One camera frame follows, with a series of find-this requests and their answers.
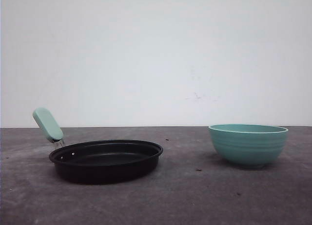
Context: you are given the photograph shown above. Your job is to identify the black frying pan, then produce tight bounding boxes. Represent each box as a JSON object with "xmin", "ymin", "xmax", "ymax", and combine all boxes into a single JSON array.
[{"xmin": 33, "ymin": 107, "xmax": 163, "ymax": 184}]

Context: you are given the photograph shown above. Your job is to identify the teal ceramic bowl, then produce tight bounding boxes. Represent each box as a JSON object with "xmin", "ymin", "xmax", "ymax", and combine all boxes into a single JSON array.
[{"xmin": 208, "ymin": 124, "xmax": 289, "ymax": 168}]

